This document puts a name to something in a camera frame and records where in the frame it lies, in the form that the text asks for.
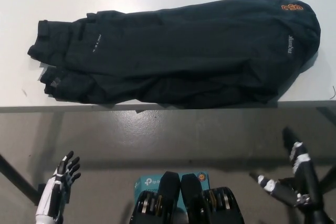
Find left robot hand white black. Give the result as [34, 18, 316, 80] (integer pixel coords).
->
[35, 151, 81, 219]

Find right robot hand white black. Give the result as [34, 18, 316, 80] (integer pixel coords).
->
[249, 127, 329, 209]

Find black trousers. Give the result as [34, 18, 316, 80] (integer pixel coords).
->
[27, 0, 321, 110]

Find black robot body blocks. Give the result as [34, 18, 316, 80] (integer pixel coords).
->
[130, 170, 246, 224]

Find black table leg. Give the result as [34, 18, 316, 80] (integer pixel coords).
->
[0, 153, 40, 205]
[318, 161, 336, 200]

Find teal tp-link box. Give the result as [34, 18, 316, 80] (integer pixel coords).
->
[134, 170, 211, 209]

